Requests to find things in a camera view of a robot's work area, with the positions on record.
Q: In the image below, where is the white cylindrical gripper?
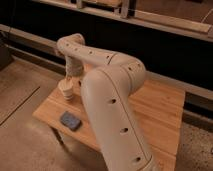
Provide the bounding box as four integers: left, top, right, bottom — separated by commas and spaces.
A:
65, 56, 84, 77

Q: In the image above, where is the cream ceramic cup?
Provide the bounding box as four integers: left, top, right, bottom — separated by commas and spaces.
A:
58, 78, 73, 100

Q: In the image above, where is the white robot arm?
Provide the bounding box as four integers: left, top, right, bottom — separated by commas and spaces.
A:
57, 33, 160, 171

